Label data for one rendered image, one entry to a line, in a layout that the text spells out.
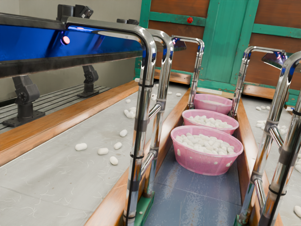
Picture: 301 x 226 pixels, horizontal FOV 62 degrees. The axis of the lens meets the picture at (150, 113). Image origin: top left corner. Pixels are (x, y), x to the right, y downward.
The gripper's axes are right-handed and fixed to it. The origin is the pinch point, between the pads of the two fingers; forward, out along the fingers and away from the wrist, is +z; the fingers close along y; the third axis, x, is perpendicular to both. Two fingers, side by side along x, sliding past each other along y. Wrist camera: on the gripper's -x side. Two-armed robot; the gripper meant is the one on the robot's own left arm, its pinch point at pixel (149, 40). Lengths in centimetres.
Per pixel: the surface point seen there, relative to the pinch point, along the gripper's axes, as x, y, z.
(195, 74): 12.8, -16.9, 31.5
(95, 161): 33, -92, 12
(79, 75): 56, 121, -113
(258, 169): 20, -99, 53
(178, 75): 22.4, 36.0, 15.9
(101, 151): 32, -88, 12
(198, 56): 3.5, -16.9, 31.3
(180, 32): -7.9, 41.6, 11.4
